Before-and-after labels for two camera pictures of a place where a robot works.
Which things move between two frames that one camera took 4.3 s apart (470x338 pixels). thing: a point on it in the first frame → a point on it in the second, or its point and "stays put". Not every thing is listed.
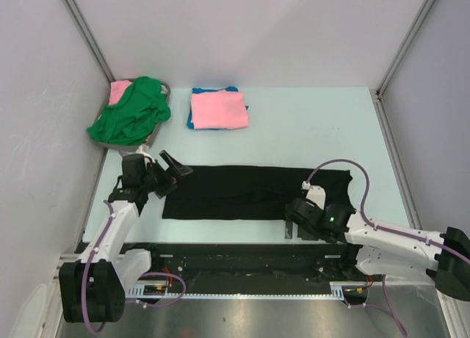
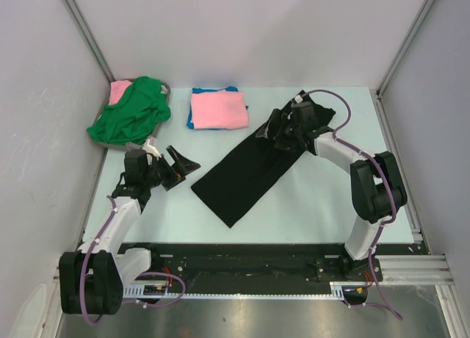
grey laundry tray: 166,89 stays put
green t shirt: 135,116 stays put
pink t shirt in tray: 117,90 stays put
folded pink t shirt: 225,109 stays put
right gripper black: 305,235 → 275,119
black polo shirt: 250,192 → 234,187
